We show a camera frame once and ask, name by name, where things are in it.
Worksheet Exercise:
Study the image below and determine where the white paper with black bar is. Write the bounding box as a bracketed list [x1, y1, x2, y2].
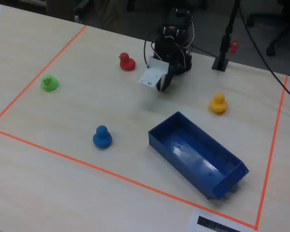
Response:
[187, 207, 257, 232]

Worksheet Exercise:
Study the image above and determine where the orange tape strip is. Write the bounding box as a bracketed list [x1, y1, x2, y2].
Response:
[255, 75, 289, 230]
[0, 127, 258, 230]
[0, 25, 87, 129]

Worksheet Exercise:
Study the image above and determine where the yellow rubber duck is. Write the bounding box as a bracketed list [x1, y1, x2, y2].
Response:
[209, 92, 228, 114]

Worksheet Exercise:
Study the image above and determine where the blue plastic box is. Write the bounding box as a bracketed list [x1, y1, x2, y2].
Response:
[148, 111, 249, 201]

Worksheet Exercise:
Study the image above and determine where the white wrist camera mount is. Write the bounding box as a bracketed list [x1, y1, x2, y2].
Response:
[138, 55, 170, 89]

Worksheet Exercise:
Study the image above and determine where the long black cable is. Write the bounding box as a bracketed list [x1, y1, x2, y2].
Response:
[238, 0, 290, 106]

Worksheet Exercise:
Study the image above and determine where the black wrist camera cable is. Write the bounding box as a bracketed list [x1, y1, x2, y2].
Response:
[143, 32, 160, 71]

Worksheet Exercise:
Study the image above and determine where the green rubber duck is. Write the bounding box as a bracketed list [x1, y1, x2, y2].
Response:
[40, 74, 58, 92]

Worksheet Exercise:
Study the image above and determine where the red rubber duck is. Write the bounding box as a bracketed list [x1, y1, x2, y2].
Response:
[119, 52, 136, 72]

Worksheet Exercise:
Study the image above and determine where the black office chair base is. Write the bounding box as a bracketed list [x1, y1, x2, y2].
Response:
[246, 0, 290, 57]

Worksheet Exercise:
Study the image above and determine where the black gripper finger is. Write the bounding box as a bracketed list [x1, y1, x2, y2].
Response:
[156, 75, 165, 91]
[161, 63, 174, 92]

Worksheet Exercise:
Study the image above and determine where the blue rubber duck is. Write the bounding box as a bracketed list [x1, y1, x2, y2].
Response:
[92, 125, 113, 148]

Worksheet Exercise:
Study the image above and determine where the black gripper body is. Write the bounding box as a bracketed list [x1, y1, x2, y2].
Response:
[154, 36, 184, 74]

